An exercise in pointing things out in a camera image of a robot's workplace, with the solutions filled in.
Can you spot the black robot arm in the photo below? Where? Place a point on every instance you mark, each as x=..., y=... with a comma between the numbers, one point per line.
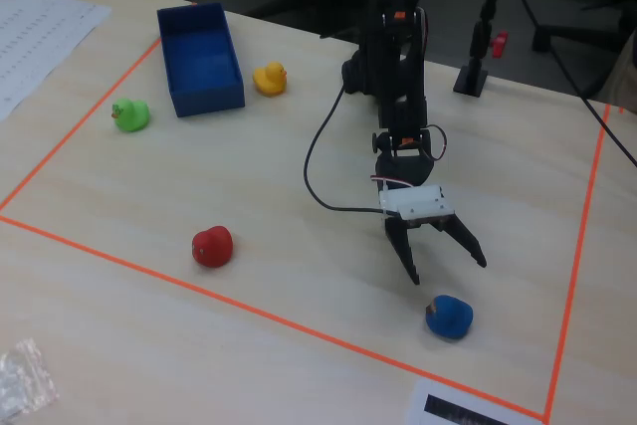
x=395, y=62

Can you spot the black camera stand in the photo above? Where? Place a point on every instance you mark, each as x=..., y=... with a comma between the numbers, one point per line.
x=480, y=47

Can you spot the white printed paper sheet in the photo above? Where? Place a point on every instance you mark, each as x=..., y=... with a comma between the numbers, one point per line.
x=35, y=42

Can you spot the blue rectangular box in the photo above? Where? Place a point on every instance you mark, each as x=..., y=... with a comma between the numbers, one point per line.
x=201, y=59

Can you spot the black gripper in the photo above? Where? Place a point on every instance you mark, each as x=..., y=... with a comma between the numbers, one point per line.
x=409, y=227

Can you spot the blue rubber duck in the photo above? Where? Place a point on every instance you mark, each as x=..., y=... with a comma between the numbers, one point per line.
x=449, y=317

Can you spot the red clamp knob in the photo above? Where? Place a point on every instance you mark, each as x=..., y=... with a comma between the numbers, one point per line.
x=499, y=44

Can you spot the black office chair base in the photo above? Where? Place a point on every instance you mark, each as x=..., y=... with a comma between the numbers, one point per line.
x=577, y=37

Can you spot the white label with black bar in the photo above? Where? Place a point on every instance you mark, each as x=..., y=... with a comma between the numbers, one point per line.
x=458, y=407

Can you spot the clear plastic bag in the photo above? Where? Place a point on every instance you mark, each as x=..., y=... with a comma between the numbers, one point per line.
x=22, y=380

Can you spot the yellow rubber duck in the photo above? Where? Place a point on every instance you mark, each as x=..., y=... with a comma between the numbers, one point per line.
x=270, y=79

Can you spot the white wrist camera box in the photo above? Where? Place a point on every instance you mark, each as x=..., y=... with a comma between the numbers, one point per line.
x=418, y=203

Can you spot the red rubber duck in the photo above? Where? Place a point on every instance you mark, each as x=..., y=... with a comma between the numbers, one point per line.
x=213, y=246

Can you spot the green rubber duck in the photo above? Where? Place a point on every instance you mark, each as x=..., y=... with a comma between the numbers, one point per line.
x=132, y=115

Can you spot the orange tape line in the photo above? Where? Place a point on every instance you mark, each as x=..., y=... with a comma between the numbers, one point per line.
x=579, y=256
x=269, y=315
x=79, y=126

